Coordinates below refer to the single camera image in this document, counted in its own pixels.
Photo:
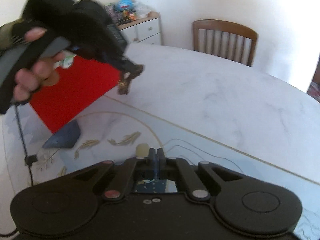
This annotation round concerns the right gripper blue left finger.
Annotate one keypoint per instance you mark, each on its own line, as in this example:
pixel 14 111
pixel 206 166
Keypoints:
pixel 121 180

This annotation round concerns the person's left hand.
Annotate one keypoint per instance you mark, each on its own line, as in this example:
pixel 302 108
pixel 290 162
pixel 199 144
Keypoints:
pixel 42 73

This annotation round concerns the blue globe toy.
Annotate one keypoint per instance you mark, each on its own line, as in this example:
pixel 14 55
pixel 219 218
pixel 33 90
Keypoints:
pixel 125 5

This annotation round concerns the wooden dining chair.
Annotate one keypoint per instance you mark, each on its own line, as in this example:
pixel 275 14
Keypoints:
pixel 225 39

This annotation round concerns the white drawer sideboard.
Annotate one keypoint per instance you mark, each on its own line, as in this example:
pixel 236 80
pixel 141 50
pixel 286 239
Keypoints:
pixel 145 30

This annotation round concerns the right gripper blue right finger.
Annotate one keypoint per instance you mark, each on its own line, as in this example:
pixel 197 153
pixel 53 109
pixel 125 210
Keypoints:
pixel 184 176

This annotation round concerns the clear plastic bag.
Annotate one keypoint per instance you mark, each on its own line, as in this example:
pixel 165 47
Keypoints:
pixel 142 11

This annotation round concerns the red and white cardboard box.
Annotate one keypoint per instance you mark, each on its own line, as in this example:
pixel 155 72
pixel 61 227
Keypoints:
pixel 79 85

